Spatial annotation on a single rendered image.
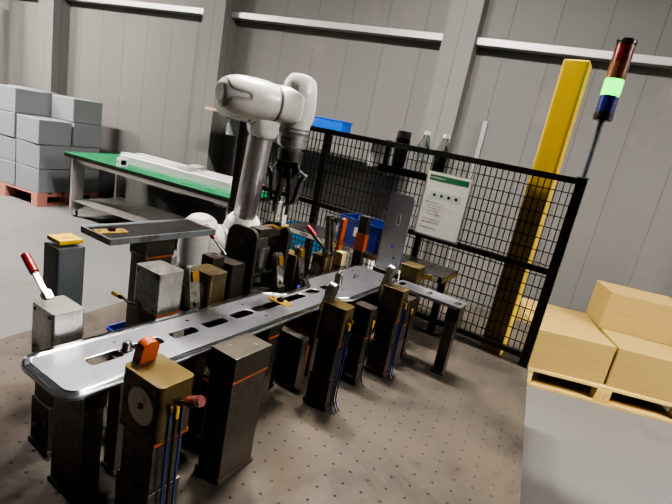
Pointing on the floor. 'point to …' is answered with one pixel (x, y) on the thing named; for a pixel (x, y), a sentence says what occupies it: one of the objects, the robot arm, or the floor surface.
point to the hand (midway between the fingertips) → (280, 213)
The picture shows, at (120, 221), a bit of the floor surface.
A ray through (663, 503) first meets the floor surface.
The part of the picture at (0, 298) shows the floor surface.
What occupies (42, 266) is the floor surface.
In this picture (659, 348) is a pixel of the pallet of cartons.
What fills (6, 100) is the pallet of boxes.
